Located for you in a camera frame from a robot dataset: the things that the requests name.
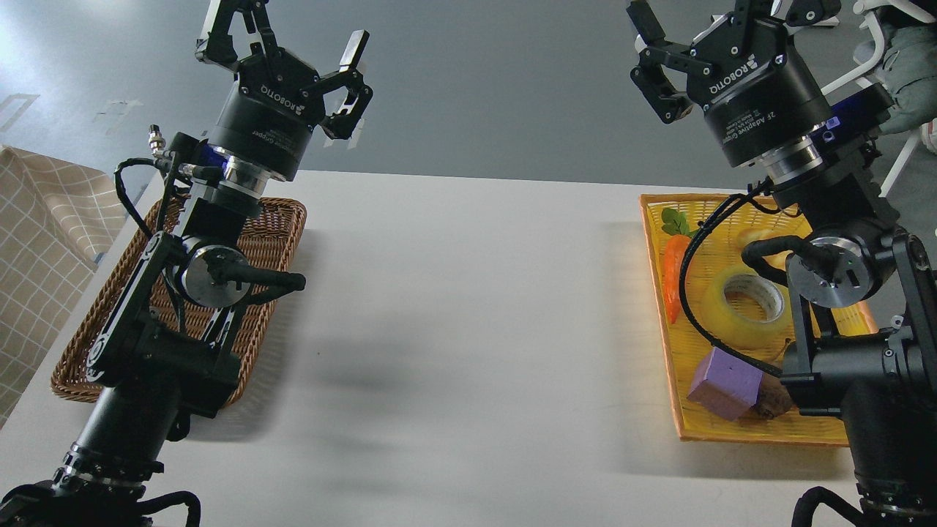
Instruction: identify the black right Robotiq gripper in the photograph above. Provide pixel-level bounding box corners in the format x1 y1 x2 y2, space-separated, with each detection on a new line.
627 1 841 167

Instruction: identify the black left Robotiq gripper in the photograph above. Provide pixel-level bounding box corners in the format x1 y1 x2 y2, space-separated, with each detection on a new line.
195 1 373 181

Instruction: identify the yellow tape roll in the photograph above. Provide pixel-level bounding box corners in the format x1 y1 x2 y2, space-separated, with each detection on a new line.
697 264 792 350

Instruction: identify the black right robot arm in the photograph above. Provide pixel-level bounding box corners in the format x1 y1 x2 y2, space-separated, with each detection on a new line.
628 1 935 526

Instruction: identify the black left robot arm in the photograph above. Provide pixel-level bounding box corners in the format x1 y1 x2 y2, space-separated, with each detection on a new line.
2 1 373 526

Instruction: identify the brown wicker basket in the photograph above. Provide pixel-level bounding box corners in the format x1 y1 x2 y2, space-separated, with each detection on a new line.
50 198 307 406

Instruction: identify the seated person in grey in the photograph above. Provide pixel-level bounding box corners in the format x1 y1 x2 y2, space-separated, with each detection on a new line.
876 6 936 135

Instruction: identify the orange toy carrot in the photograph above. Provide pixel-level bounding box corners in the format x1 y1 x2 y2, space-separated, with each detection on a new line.
660 208 705 326

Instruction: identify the toy bread croissant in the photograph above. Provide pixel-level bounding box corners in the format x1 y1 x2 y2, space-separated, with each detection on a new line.
732 227 791 270

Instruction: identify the beige checkered cloth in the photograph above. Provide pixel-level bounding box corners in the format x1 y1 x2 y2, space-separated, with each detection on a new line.
1 146 126 422

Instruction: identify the yellow plastic basket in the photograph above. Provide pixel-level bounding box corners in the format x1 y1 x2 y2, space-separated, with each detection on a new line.
639 193 848 447

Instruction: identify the purple foam block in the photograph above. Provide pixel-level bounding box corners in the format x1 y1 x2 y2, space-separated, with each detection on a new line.
688 347 764 422

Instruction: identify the brown toy root figure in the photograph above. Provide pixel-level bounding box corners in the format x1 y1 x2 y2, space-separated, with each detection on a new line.
750 373 794 419

